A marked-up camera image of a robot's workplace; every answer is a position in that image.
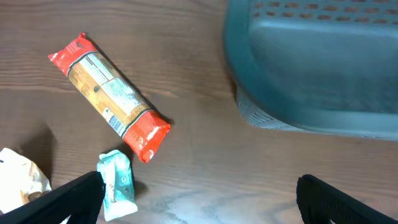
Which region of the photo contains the red spaghetti packet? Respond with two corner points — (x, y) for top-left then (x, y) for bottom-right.
(48, 33), (171, 163)

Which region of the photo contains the grey plastic basket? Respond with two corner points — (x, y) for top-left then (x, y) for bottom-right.
(223, 0), (397, 141)

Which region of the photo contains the white paper bag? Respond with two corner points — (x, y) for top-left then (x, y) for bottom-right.
(1, 147), (52, 213)

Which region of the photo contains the teal small tissue packet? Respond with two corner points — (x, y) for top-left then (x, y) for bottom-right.
(96, 149), (138, 222)

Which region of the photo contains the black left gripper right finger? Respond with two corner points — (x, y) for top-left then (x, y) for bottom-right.
(296, 174), (397, 224)

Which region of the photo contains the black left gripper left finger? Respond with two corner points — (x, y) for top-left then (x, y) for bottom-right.
(1, 171), (105, 224)

